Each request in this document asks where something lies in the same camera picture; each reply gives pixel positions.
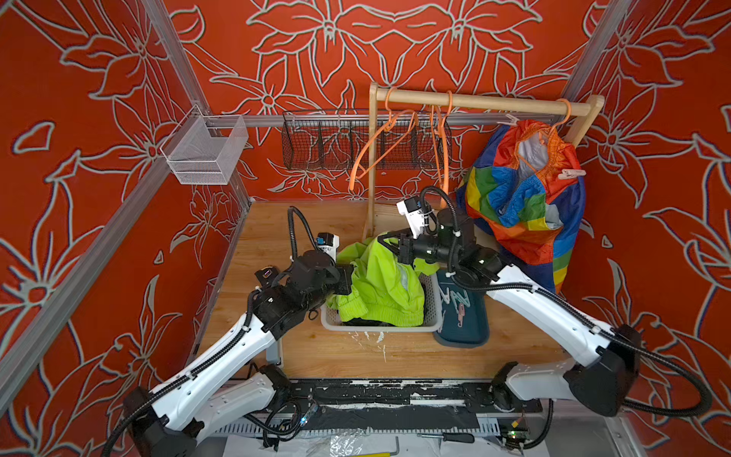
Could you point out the white plastic basket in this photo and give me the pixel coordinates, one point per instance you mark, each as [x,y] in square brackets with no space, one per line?
[433,314]

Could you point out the wooden clothes rack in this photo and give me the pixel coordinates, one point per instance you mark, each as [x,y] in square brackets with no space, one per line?
[387,105]

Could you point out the rainbow striped shorts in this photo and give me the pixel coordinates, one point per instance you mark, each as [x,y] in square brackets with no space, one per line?
[512,193]

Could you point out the grey rectangular block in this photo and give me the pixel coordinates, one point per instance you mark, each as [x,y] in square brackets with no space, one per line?
[274,354]

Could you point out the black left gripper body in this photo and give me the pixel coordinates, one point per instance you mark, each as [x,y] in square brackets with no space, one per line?
[339,283]

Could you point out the clothespin in tray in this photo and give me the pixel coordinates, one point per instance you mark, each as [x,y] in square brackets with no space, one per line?
[459,298]

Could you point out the orange hanger of green shorts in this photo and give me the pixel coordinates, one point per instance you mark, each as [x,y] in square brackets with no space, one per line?
[438,123]

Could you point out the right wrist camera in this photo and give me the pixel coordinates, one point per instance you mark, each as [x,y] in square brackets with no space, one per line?
[420,216]

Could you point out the black wire wall basket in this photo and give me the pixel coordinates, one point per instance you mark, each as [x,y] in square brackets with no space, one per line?
[318,141]

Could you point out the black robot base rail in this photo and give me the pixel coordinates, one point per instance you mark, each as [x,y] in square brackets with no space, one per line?
[405,404]

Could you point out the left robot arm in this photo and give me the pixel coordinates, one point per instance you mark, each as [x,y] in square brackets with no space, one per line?
[175,417]

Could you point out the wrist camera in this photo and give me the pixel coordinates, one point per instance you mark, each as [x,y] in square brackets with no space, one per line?
[420,216]
[329,243]

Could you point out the lime green shorts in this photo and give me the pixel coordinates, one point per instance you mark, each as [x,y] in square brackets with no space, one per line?
[382,289]

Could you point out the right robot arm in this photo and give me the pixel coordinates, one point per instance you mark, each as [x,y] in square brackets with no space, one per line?
[604,361]

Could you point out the clear acrylic wall bin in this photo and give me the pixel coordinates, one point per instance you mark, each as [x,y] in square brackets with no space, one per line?
[205,149]

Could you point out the teal plastic tray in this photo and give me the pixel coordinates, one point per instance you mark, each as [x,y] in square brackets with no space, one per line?
[465,323]

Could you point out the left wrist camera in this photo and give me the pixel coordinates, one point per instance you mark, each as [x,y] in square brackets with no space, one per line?
[329,243]

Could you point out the yellow black tape measure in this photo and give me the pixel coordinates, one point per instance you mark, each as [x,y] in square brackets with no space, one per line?
[267,275]

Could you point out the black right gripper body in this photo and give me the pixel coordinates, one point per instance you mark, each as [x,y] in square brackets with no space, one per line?
[405,249]

